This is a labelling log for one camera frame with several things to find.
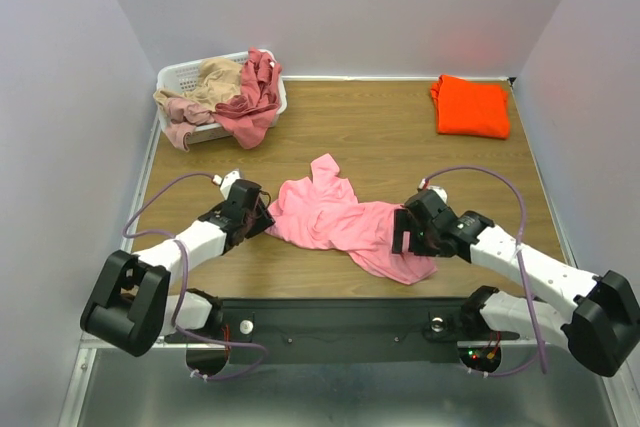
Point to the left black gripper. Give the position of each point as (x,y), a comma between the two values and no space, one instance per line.
(264,222)

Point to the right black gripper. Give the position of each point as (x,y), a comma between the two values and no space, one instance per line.
(412,229)

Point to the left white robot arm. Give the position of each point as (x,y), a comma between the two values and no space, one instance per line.
(130,306)

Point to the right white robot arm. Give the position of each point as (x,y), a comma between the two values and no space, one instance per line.
(595,318)

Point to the dark red t shirt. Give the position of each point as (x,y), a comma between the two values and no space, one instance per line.
(249,115)

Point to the dusty pink t shirt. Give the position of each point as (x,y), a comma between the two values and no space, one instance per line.
(184,117)

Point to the folded orange t shirt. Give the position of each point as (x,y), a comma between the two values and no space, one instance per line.
(466,108)

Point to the beige t shirt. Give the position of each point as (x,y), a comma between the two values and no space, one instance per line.
(219,80)

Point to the white plastic laundry basket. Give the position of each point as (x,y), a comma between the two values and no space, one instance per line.
(182,78)

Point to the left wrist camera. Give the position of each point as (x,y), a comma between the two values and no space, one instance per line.
(225,183)

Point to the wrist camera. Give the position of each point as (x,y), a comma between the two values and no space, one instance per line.
(425,184)
(225,183)

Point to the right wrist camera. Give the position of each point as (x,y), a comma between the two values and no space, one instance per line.
(425,184)

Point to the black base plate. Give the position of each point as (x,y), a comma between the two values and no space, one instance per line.
(343,331)

